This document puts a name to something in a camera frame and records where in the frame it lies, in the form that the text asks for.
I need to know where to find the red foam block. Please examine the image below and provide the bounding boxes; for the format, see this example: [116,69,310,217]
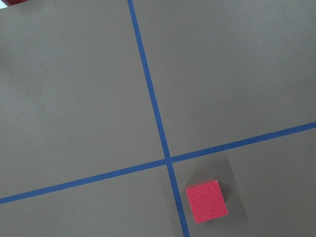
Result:
[186,179,229,224]

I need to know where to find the red bottle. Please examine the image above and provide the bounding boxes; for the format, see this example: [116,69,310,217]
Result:
[1,0,28,6]

